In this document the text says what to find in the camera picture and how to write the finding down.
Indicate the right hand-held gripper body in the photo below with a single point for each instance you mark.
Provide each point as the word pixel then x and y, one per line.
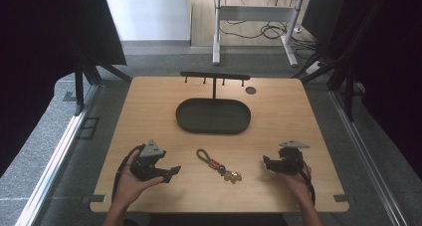
pixel 290 161

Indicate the black metal stand legs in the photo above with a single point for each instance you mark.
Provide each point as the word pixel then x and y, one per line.
pixel 89 76
pixel 341 70

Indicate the aluminium frame rail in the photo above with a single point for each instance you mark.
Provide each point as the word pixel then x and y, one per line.
pixel 53 166
pixel 361 153

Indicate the white power strip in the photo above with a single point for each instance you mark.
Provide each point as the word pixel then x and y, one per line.
pixel 314 67

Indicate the person's right hand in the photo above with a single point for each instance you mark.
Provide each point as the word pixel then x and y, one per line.
pixel 300 184

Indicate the round black table grommet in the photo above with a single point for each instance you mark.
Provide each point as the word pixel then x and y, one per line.
pixel 251 90

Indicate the person's left hand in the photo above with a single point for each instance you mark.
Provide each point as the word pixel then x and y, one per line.
pixel 127 186

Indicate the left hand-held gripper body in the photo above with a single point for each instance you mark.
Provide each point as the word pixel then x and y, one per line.
pixel 146 166

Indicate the white metal desk frame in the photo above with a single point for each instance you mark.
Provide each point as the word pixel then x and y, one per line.
pixel 255 13

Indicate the black key rack with tray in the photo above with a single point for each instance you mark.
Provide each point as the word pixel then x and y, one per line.
pixel 214 116

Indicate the dark curtain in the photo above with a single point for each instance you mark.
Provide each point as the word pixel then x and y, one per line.
pixel 43 53
pixel 384 53

